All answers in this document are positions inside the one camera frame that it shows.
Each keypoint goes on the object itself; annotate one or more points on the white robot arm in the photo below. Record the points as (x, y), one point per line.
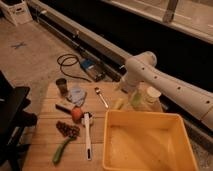
(196, 101)

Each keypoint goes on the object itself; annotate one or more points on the yellow plastic tray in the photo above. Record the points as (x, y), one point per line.
(146, 141)

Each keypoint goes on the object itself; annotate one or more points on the metal spoon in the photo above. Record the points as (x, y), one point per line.
(98, 92)

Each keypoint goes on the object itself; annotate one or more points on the blue and grey device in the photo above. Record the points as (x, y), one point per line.
(92, 69)

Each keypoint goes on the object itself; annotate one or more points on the light blue cloth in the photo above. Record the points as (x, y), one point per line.
(77, 96)

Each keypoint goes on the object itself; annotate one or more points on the green plastic bottle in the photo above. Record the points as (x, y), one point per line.
(135, 99)

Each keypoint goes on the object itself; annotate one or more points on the orange round fruit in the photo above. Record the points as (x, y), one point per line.
(76, 114)

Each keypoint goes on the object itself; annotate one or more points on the dark metal cup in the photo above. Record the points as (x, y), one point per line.
(62, 86)

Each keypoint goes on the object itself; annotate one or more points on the small black and white box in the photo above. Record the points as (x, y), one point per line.
(64, 106)

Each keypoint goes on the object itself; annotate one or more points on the clear jar white lid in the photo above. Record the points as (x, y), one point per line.
(152, 99)

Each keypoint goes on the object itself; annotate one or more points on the bunch of dark grapes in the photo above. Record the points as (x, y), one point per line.
(68, 130)

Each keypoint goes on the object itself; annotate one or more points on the wooden table board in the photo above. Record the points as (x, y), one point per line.
(46, 138)

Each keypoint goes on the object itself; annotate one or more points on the green chili pepper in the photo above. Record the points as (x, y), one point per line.
(59, 151)

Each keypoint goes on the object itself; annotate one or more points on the black chair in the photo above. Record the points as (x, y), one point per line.
(13, 120)

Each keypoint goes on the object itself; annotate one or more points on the white handled brush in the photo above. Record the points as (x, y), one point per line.
(87, 122)

